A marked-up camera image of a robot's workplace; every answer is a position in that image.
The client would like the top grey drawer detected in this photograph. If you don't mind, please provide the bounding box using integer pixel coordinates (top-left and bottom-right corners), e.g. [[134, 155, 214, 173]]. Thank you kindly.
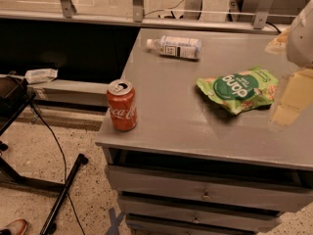
[[106, 164, 313, 212]]

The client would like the orange coke can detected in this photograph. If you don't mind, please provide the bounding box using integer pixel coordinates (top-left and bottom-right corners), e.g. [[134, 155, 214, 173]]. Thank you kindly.
[[107, 79, 137, 131]]

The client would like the clear plastic water bottle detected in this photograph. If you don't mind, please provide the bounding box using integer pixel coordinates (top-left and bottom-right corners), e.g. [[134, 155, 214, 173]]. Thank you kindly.
[[147, 35, 202, 61]]

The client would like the right metal bracket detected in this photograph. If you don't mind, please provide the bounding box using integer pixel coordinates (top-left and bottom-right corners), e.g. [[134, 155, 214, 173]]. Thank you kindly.
[[253, 0, 274, 29]]

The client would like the black cable on floor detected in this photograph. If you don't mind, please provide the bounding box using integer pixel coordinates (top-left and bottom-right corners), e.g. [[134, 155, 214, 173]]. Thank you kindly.
[[28, 100, 86, 235]]

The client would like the bottom grey drawer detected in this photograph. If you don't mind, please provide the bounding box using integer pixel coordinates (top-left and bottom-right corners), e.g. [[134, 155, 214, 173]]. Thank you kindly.
[[125, 213, 258, 235]]

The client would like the middle metal bracket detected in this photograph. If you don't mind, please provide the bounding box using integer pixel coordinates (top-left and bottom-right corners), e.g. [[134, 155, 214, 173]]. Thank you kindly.
[[132, 0, 144, 23]]

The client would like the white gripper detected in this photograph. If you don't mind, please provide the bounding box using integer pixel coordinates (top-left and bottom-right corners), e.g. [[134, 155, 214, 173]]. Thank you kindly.
[[265, 0, 313, 126]]

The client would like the white tissue packet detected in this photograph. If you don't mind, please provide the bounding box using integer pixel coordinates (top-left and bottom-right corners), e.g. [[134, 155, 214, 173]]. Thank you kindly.
[[24, 69, 58, 84]]

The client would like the middle grey drawer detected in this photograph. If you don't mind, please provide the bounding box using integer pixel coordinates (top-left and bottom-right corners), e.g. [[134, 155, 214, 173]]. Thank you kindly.
[[117, 194, 282, 233]]

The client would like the left metal bracket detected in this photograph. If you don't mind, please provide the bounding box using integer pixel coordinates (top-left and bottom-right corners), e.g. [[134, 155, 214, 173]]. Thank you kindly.
[[60, 0, 76, 19]]

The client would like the red white shoe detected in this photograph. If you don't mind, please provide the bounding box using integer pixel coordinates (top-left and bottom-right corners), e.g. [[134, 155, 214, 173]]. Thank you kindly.
[[0, 219, 27, 235]]

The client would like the grey drawer cabinet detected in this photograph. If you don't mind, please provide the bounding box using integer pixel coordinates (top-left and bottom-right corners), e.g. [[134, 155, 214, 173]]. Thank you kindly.
[[95, 27, 313, 235]]

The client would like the green rice chip bag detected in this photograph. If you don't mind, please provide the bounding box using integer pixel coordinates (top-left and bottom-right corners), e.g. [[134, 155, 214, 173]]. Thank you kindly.
[[197, 67, 279, 115]]

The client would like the black stand base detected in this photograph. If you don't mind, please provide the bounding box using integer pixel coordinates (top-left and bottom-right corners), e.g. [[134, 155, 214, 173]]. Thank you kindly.
[[0, 154, 88, 235]]

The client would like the grey drawer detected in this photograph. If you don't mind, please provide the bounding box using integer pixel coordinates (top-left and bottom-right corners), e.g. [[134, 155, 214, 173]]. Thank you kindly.
[[125, 213, 258, 235], [106, 164, 313, 212], [117, 194, 282, 233]]

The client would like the metal bracket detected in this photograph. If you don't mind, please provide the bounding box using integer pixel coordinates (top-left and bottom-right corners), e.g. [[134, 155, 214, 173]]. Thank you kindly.
[[132, 0, 144, 23], [253, 0, 274, 29], [60, 0, 76, 19]]

